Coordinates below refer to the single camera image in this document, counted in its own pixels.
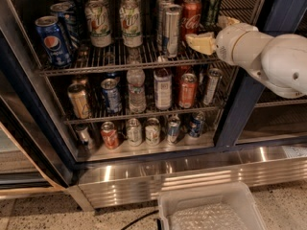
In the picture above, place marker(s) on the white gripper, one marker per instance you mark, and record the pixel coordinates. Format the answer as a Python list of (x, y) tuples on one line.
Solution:
[(225, 45)]

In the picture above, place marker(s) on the red coke can top shelf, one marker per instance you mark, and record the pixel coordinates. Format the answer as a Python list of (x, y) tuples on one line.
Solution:
[(191, 17)]

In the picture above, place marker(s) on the silver slim can front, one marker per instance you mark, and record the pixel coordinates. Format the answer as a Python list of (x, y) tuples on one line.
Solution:
[(171, 30)]

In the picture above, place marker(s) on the silver slim can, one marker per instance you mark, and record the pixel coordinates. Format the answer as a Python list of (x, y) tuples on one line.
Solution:
[(161, 5), (171, 30)]

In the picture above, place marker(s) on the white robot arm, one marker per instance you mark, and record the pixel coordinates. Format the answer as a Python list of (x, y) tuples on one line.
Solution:
[(278, 62)]

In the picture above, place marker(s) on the green can top shelf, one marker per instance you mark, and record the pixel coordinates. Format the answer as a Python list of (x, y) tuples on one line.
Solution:
[(211, 10)]

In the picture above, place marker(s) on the silver slim can middle shelf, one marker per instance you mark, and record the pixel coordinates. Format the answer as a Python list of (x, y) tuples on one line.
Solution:
[(214, 76)]

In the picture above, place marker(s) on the red can middle shelf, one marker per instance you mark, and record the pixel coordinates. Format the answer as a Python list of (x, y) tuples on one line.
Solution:
[(187, 90)]

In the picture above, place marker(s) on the silver slim can behind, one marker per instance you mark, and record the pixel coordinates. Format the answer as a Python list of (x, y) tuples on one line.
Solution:
[(161, 5)]

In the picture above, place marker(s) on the blue pepsi can bottom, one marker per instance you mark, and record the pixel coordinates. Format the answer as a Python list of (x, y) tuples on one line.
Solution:
[(196, 124)]

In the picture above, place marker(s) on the blue pepsi can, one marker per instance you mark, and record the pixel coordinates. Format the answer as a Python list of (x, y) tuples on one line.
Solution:
[(54, 39), (196, 124)]

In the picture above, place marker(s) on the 7up can right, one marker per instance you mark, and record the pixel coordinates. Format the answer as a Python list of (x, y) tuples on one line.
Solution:
[(130, 19)]

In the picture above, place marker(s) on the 7up can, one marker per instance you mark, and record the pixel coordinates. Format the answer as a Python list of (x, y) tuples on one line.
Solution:
[(130, 19), (98, 24)]

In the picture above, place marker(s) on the blue silver can bottom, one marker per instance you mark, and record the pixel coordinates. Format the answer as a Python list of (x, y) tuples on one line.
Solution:
[(173, 128)]

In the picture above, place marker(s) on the white green can bottom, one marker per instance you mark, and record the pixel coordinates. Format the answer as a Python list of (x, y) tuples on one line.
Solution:
[(152, 131)]

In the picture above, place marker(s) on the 7up can left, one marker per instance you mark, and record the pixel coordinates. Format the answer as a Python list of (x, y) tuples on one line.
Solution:
[(98, 24)]

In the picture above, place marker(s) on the blue can middle shelf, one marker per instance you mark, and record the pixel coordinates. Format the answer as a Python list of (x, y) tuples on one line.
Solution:
[(111, 96)]

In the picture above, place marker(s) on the white can bottom shelf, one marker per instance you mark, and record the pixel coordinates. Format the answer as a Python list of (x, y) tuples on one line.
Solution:
[(134, 132)]

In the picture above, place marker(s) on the red can bottom shelf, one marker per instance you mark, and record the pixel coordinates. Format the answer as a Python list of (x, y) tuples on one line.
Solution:
[(110, 135)]

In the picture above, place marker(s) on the gold can middle shelf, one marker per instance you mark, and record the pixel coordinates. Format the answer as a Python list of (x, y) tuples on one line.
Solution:
[(78, 97)]

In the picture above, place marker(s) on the blue can second row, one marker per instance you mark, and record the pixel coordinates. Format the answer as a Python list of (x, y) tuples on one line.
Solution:
[(66, 13)]

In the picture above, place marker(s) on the silver can bottom left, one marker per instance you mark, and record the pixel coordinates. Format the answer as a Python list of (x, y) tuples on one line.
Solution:
[(84, 136)]

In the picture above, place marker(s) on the open fridge door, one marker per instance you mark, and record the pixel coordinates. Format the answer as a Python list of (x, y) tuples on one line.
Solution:
[(32, 155)]

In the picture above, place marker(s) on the clear water bottle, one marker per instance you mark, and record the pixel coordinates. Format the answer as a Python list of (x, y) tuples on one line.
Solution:
[(136, 79)]

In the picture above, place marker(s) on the white plastic bin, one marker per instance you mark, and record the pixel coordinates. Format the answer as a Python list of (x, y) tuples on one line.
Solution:
[(228, 206)]

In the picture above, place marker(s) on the top wire shelf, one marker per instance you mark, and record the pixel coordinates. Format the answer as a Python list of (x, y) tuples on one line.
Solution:
[(115, 57)]

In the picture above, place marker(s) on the wire shelf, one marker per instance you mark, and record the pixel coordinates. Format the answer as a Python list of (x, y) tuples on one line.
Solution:
[(200, 71), (115, 57)]

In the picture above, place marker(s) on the middle wire shelf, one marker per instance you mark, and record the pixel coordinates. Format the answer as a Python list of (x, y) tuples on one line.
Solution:
[(200, 71)]

